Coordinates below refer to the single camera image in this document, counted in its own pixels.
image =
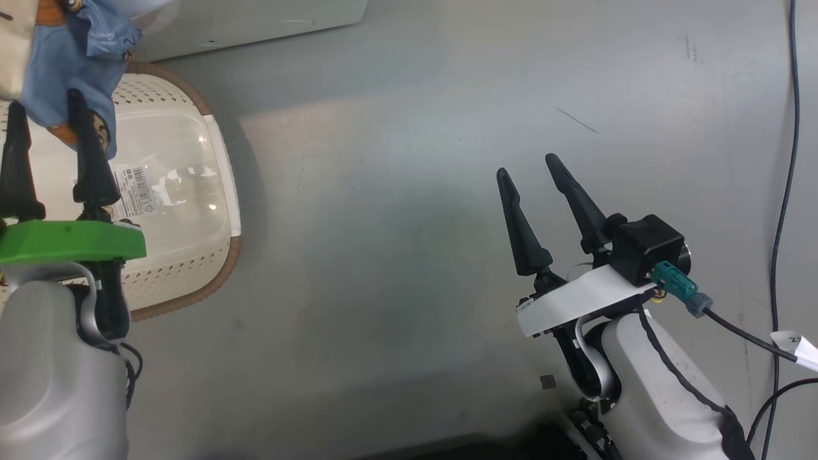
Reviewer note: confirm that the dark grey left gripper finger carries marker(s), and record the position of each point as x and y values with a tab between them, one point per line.
92	172
16	172

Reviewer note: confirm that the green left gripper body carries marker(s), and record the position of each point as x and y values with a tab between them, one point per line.
64	243

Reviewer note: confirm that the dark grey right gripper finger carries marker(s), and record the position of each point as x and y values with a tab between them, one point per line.
527	246
585	214

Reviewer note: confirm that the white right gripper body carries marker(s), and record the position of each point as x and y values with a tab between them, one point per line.
581	297

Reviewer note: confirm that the cream and blue cartoon garment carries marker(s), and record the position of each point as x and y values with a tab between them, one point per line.
64	57

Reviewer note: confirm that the white front-load washing machine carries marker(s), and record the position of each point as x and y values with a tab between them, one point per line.
255	19

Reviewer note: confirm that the barcode label sticker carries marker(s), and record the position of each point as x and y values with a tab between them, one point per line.
135	191

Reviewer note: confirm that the small dark floor marker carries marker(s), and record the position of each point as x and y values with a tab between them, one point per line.
547	382

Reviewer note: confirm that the white perforated basket brown rim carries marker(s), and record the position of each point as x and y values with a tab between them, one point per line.
179	281

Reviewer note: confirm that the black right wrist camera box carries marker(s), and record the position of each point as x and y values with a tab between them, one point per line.
645	249

